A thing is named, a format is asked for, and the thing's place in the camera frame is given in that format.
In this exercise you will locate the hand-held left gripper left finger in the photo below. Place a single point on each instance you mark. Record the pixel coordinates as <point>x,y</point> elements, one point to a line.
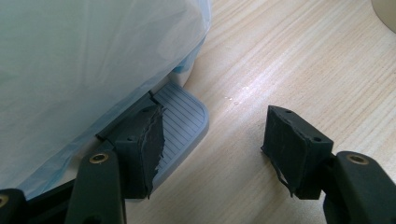
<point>137,149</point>

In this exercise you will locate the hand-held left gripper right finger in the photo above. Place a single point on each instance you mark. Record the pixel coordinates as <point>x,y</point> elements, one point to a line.
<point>295,149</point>

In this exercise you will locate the beige square container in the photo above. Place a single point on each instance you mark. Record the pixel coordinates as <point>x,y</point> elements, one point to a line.
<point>386,14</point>

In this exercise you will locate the white plastic bin liner bag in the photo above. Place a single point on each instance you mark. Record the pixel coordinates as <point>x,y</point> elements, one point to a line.
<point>93,62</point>

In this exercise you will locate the grey-blue pedal trash can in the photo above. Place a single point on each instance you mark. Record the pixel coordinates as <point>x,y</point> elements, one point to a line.
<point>183,118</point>

